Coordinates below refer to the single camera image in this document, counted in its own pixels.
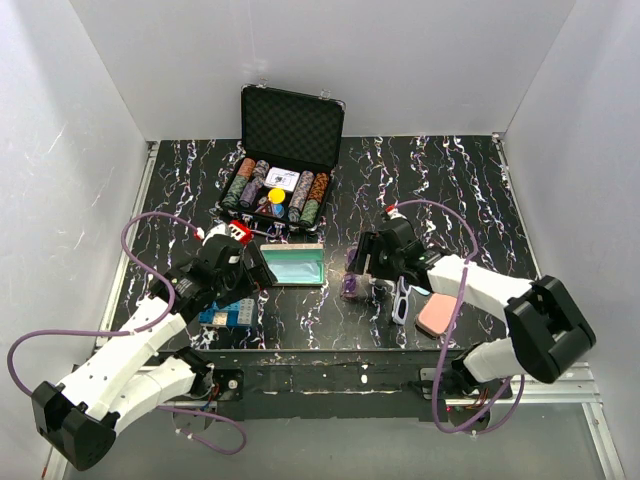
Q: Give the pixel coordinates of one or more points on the black poker chip case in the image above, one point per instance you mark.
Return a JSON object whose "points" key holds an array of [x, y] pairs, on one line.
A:
{"points": [[291, 130]]}

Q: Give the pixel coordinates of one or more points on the grey glasses case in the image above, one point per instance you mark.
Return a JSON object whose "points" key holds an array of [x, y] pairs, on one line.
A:
{"points": [[314, 252]]}

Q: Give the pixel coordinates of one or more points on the light blue cloth under sunglasses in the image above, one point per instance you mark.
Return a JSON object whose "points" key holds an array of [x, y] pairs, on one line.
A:
{"points": [[420, 290]]}

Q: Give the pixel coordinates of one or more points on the pink glasses case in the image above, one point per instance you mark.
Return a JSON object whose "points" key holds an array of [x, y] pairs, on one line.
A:
{"points": [[434, 318]]}

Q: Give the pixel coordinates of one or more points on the yellow dealer button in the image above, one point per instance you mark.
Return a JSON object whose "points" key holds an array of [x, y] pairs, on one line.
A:
{"points": [[276, 196]]}

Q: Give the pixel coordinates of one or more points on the white frame sunglasses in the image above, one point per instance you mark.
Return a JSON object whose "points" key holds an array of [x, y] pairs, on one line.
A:
{"points": [[400, 306]]}

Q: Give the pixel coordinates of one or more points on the blue grey brick block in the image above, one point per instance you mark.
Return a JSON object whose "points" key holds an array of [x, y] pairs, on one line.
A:
{"points": [[241, 314]]}

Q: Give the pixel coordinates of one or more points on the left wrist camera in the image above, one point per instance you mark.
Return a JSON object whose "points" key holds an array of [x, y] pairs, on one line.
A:
{"points": [[221, 229]]}

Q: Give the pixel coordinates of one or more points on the red yellow toy bus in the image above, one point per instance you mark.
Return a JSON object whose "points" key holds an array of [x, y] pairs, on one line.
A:
{"points": [[240, 232]]}

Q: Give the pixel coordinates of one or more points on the light blue cleaning cloth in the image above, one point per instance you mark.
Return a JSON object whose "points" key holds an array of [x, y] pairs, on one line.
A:
{"points": [[296, 272]]}

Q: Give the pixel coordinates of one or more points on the purple translucent sunglasses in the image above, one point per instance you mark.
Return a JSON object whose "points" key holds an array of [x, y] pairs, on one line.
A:
{"points": [[352, 287]]}

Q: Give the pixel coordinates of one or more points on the white card deck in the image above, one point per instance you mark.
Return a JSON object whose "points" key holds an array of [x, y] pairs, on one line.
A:
{"points": [[282, 178]]}

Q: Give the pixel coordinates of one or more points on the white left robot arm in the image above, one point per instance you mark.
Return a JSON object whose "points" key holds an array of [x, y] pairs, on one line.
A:
{"points": [[82, 415]]}

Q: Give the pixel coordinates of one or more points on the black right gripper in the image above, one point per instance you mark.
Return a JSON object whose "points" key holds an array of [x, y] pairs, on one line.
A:
{"points": [[368, 243]]}

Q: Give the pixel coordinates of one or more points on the aluminium front rail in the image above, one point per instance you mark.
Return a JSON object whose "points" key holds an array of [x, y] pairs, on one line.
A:
{"points": [[371, 435]]}

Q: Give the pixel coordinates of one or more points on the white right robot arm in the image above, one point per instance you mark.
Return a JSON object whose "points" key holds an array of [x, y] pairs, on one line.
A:
{"points": [[546, 331]]}

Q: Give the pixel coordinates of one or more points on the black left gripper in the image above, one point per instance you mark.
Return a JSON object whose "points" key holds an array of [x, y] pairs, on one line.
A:
{"points": [[260, 270]]}

